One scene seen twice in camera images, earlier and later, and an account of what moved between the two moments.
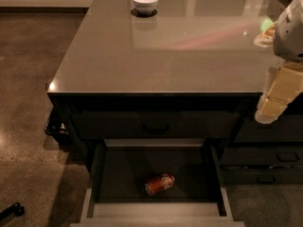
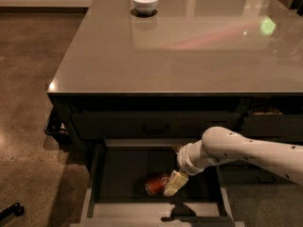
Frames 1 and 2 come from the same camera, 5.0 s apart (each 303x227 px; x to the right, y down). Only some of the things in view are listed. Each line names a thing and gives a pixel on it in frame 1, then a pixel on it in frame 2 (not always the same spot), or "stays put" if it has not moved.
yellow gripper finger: x=282 y=85 -> x=191 y=159
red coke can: x=159 y=183 stays put
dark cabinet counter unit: x=175 y=63 stays put
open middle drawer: x=154 y=183 stays put
